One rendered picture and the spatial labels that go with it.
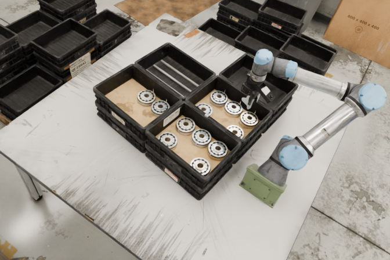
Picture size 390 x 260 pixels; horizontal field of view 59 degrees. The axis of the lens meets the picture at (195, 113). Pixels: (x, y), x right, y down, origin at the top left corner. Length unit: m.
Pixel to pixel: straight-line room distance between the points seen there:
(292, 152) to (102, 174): 0.95
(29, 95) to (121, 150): 1.16
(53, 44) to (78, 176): 1.35
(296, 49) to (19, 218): 2.51
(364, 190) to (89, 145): 2.15
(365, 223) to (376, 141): 0.87
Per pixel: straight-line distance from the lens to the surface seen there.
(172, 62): 2.22
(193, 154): 1.77
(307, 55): 3.17
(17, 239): 2.58
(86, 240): 2.47
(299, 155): 1.58
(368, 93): 1.63
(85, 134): 2.01
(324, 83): 1.75
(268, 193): 1.79
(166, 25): 2.72
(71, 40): 2.95
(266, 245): 1.78
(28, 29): 3.30
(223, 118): 1.95
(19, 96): 2.89
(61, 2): 3.39
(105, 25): 3.27
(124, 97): 1.99
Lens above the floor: 2.30
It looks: 49 degrees down
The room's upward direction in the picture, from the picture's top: 11 degrees clockwise
